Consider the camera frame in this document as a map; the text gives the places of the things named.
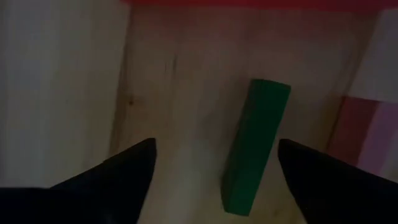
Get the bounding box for green wooden block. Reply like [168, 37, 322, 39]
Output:
[221, 78, 292, 217]

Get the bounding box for translucent pink-red plastic bin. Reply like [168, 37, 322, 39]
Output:
[121, 0, 398, 13]

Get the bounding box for pink wooden block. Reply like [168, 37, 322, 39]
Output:
[326, 95, 398, 184]

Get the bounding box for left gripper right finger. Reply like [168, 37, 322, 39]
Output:
[277, 138, 398, 224]

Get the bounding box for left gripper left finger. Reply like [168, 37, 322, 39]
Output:
[0, 138, 157, 224]

